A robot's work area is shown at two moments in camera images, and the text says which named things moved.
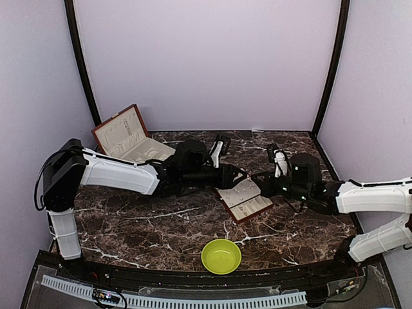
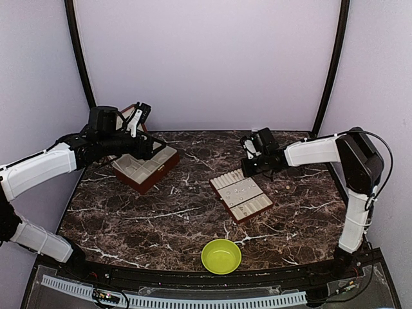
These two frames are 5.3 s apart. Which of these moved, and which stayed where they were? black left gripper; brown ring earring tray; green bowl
Moved: black left gripper
Stayed: brown ring earring tray; green bowl
